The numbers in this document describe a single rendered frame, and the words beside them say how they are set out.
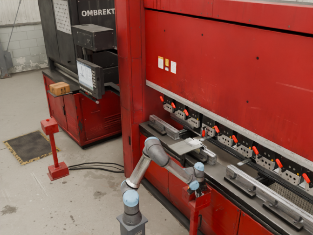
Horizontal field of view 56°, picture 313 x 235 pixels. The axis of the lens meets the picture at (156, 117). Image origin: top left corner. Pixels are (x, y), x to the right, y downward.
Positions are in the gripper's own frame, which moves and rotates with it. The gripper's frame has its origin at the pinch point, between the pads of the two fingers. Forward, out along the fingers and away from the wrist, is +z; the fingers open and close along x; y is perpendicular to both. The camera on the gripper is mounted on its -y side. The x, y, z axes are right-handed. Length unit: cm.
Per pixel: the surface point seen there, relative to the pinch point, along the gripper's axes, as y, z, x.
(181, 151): 8.7, -25.0, 35.8
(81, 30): -27, -122, 163
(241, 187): 28.6, -13.7, -21.0
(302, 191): 62, -15, -52
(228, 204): 19.0, 3.5, -17.3
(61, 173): -83, 61, 191
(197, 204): -3.5, 0.6, -4.9
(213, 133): 31, -45, 18
